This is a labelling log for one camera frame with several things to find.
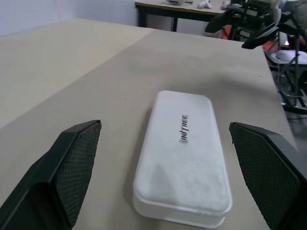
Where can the white pencil case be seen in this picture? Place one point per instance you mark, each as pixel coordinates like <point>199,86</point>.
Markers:
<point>182,167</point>

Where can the white crumpled object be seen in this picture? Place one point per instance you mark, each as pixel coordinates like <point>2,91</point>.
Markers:
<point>204,4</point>

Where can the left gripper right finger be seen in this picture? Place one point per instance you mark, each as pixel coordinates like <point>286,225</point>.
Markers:
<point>273,177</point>

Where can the white round object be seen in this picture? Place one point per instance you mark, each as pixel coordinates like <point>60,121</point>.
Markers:
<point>177,2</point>

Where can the black metal stand frame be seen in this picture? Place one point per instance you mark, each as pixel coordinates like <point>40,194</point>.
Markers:
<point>296,79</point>

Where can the black framed background table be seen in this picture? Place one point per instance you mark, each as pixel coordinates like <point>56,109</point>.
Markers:
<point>172,10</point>

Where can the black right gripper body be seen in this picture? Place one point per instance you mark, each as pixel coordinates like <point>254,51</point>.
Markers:
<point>251,16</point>

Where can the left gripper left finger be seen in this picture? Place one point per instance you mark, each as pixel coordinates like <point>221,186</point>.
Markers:
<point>60,177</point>

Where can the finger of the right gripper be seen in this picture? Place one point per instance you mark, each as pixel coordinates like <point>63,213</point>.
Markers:
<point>219,22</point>
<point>260,37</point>

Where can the white round base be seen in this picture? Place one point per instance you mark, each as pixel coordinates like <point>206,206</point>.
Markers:
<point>285,57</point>

